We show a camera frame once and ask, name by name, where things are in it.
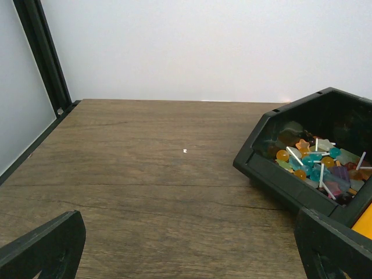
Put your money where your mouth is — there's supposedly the black candy bin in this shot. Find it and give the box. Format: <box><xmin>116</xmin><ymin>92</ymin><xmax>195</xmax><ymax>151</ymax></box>
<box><xmin>233</xmin><ymin>88</ymin><xmax>371</xmax><ymax>228</ymax></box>

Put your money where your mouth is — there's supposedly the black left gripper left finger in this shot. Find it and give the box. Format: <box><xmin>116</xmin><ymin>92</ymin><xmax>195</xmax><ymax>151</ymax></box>
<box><xmin>1</xmin><ymin>210</ymin><xmax>86</xmax><ymax>278</ymax></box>

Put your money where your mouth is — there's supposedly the orange candy bin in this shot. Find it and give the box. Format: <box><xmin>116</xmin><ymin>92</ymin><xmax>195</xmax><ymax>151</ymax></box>
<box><xmin>352</xmin><ymin>203</ymin><xmax>372</xmax><ymax>239</ymax></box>

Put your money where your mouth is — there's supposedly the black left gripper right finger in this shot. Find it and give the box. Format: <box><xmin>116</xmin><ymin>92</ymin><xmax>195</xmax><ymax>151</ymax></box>
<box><xmin>294</xmin><ymin>208</ymin><xmax>371</xmax><ymax>278</ymax></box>

